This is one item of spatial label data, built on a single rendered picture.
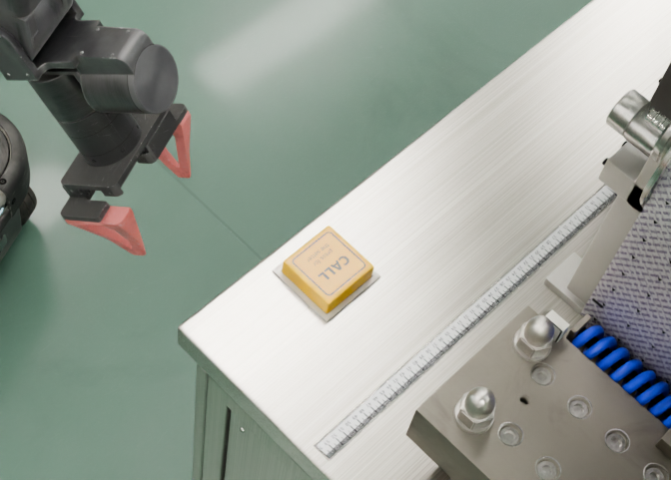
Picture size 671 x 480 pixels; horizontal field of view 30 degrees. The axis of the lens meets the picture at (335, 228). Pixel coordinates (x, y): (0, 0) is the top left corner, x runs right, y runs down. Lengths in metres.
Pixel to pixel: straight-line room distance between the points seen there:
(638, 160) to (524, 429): 0.27
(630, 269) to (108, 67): 0.49
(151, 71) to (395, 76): 1.67
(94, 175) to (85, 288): 1.24
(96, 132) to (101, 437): 1.19
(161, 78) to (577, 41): 0.70
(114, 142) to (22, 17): 0.16
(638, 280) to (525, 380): 0.14
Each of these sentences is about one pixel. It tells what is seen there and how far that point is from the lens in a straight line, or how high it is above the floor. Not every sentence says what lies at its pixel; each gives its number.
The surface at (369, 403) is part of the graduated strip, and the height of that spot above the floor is 0.90.
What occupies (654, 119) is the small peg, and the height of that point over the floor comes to 1.23.
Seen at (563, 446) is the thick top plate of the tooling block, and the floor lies 1.03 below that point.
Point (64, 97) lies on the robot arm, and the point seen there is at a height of 1.21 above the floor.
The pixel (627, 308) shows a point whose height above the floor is 1.08.
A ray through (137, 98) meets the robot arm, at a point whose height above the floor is 1.25.
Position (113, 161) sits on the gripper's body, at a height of 1.14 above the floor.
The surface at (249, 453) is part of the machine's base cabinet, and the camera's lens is 1.40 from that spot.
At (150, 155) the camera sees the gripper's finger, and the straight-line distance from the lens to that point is 1.13.
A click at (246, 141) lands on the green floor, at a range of 2.53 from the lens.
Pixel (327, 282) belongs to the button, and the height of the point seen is 0.92.
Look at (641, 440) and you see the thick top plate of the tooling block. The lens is 1.18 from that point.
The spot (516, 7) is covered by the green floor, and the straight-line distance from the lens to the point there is 2.87.
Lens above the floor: 2.06
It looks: 58 degrees down
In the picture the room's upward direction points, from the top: 12 degrees clockwise
